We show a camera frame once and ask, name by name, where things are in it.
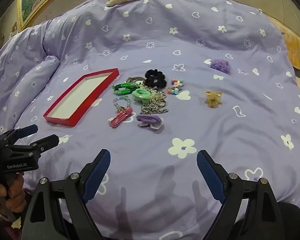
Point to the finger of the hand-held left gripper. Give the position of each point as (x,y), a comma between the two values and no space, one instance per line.
(48,141)
(27,130)

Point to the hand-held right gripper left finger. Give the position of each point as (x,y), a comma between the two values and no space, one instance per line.
(97,175)

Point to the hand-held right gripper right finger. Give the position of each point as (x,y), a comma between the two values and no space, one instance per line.
(211,175)

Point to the red shallow box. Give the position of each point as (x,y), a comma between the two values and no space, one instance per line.
(77,97)

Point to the pink hair clip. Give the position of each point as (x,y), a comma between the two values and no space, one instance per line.
(121,117)

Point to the purple hair clip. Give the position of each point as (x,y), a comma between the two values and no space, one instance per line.
(147,120)

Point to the person's left hand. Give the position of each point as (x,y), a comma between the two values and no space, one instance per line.
(12,197)

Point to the yellow claw clip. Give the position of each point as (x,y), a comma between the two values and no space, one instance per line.
(212,100)

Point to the black scrunchie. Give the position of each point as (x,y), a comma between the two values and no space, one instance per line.
(162,82)

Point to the purple scrunchie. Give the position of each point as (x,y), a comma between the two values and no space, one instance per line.
(221,65)

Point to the gold framed picture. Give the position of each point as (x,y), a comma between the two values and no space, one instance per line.
(32,2)

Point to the purple floral duvet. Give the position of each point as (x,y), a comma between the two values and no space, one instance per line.
(165,42)

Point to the orange blanket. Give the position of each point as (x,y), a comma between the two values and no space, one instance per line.
(292,47)

